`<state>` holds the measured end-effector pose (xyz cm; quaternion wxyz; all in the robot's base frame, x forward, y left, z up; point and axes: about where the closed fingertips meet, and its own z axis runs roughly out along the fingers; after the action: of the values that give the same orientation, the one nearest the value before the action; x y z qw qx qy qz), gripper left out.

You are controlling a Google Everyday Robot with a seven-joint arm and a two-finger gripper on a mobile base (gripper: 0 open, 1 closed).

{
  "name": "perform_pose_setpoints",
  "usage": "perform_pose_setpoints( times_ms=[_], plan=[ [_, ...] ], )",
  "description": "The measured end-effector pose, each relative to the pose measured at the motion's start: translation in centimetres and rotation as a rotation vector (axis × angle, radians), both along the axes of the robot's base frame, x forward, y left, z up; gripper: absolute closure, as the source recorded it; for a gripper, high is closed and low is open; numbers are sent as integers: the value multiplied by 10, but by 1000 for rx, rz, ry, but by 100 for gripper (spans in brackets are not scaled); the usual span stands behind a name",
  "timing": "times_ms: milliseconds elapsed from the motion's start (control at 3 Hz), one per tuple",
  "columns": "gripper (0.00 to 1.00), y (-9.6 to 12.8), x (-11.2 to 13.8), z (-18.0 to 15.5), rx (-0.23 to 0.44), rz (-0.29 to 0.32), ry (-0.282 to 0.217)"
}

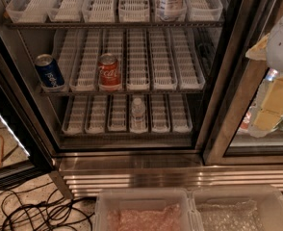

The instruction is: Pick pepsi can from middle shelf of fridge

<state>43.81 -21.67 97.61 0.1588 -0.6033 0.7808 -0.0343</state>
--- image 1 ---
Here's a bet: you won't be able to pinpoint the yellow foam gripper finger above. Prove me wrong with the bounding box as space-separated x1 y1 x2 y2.
245 34 270 61

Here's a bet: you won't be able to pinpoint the blue pepsi can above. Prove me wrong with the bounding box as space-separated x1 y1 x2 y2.
35 54 64 88

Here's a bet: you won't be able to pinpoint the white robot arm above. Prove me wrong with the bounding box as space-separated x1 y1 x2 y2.
245 15 283 72

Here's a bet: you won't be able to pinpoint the tall bottle on top shelf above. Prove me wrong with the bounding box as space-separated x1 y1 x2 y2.
158 0 183 21

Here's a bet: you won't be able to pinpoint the stainless steel fridge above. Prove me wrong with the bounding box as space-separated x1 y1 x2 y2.
0 0 283 198

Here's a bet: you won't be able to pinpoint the red coca-cola can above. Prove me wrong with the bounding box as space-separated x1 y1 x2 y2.
98 53 120 87

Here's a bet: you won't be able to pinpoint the open fridge door left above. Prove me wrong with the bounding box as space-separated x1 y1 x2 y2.
0 36 53 191

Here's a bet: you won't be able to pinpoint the small clear water bottle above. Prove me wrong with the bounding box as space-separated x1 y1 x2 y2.
131 97 145 133

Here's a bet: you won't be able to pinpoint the clear bin with pink wrap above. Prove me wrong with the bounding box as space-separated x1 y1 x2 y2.
93 188 197 231

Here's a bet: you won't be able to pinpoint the top wire shelf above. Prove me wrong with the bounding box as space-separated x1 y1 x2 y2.
4 20 223 30

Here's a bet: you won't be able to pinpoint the bottom wire shelf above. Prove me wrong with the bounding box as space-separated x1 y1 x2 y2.
61 132 192 140

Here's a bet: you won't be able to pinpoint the black cables on floor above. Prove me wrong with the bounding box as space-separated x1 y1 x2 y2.
0 180 94 231

